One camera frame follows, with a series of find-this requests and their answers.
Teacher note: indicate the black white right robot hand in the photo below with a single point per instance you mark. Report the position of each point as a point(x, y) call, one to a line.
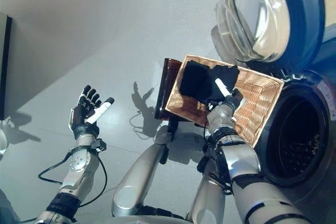
point(233, 99)

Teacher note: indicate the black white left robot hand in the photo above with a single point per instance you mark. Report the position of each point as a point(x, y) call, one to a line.
point(84, 113)

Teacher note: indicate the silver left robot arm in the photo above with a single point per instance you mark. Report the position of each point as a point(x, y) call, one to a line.
point(78, 163)

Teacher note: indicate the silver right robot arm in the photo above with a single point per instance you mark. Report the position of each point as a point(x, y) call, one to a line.
point(241, 161)

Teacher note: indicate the grey front-load washing machine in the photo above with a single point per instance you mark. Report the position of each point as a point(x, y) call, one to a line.
point(296, 142)

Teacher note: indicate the round glass washing machine door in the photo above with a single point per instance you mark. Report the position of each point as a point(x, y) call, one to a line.
point(257, 19)

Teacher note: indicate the woven wicker basket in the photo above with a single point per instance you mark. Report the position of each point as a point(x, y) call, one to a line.
point(257, 100)

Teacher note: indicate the silver left robot leg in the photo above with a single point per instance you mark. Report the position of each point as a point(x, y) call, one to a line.
point(139, 174)

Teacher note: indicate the silver robot leg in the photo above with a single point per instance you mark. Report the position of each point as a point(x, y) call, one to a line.
point(207, 200)
point(139, 174)

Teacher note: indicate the white rounded object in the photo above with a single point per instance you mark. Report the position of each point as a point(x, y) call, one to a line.
point(2, 145)

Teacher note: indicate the grey cabinet with dark edge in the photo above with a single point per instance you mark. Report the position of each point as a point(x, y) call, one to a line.
point(5, 64)

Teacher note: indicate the silver right robot leg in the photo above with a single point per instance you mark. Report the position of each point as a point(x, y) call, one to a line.
point(207, 200)

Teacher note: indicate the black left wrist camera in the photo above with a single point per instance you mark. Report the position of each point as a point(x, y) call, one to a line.
point(99, 145)

